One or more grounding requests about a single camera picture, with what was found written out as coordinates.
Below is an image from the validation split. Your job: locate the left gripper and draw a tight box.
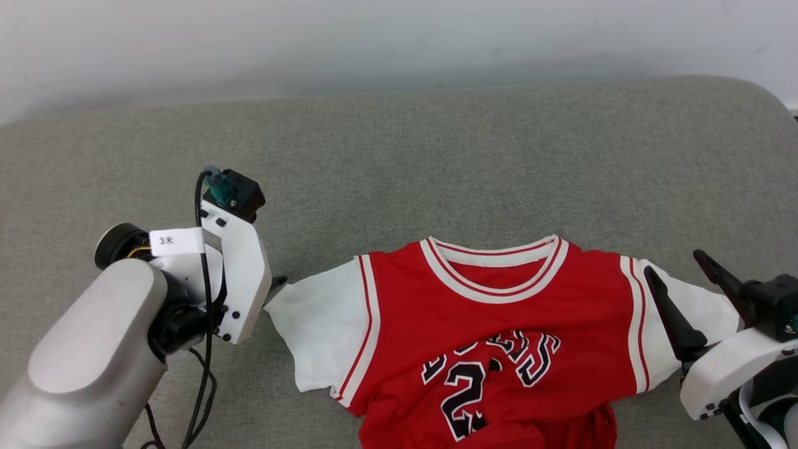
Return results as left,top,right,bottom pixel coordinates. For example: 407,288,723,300
94,223,289,362

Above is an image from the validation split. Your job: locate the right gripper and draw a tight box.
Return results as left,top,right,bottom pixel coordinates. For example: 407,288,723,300
643,249,798,449

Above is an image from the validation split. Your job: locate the red and white basketball jersey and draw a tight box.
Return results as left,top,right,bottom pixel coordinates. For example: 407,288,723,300
265,234,746,449

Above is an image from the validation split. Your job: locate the white paper label tag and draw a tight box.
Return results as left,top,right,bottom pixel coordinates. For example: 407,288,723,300
150,228,206,257

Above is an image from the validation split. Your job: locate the left white camera bracket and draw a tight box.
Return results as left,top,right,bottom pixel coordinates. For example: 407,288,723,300
199,200,274,345

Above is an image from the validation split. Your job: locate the thin black cable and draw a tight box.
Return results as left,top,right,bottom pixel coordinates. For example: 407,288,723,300
140,346,219,449

